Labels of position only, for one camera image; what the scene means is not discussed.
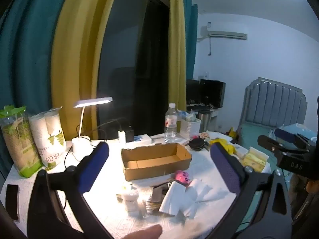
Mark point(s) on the brown cardboard box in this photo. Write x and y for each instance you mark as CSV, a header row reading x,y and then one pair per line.
x,y
149,169

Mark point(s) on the yellow tissue pack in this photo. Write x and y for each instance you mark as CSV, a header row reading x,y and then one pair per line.
x,y
256,159

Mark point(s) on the teal curtain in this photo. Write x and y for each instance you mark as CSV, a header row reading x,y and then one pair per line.
x,y
190,42
30,42

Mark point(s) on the black power adapter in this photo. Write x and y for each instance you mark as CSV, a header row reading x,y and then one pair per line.
x,y
129,135

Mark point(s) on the light blue pillow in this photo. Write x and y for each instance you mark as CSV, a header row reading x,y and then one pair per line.
x,y
302,129

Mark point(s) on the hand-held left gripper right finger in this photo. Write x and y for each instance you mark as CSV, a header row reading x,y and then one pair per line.
x,y
225,166

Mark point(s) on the person's left hand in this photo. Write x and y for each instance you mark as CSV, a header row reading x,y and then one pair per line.
x,y
144,232

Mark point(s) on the small clear plastic bottle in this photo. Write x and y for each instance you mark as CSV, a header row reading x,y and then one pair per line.
x,y
130,199

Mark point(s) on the black phone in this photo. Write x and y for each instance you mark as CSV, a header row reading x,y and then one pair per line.
x,y
12,203

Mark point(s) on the black round object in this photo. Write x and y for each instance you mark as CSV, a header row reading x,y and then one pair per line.
x,y
197,145

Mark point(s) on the steel thermos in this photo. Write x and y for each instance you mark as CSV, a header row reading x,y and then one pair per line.
x,y
204,122

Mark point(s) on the white plastic basket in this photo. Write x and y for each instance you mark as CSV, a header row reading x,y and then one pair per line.
x,y
190,129

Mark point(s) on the dark window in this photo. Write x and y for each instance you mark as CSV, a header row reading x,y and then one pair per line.
x,y
129,54

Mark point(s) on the white charger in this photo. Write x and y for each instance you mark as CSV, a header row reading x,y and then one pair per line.
x,y
121,137

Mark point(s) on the white paper cup pack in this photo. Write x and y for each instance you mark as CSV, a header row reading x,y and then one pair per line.
x,y
49,139

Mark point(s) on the green paper cup pack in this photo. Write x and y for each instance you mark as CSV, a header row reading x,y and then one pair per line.
x,y
20,144

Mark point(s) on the person's right hand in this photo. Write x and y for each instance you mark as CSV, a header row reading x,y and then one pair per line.
x,y
313,186

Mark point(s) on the white textured tablecloth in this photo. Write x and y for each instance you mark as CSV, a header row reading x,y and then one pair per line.
x,y
104,211

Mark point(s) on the pink plush toy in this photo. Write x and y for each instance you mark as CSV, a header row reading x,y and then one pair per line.
x,y
183,178

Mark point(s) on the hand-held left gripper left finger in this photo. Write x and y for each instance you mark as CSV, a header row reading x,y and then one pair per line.
x,y
93,166

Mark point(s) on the yellow curtain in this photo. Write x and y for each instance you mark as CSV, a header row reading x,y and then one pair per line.
x,y
177,42
74,42

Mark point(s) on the grey padded headboard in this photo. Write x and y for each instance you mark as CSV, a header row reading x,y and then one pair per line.
x,y
274,104

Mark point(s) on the yellow cloth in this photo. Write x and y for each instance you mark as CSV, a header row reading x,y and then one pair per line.
x,y
225,144

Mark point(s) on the small brown item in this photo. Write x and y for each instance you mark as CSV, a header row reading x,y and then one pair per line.
x,y
159,193

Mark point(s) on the clear water bottle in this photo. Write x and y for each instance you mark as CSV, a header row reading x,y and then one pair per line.
x,y
170,127

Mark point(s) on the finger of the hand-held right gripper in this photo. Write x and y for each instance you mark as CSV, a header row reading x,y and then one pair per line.
x,y
286,135
270,144

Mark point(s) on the white air conditioner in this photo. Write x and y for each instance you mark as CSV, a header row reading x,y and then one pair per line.
x,y
224,34

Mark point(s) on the black monitor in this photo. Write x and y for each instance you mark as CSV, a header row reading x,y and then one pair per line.
x,y
193,92
211,93

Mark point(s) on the blue and white box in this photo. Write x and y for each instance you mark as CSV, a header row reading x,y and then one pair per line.
x,y
142,139

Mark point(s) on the white desk lamp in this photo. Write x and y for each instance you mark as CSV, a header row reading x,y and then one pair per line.
x,y
81,147

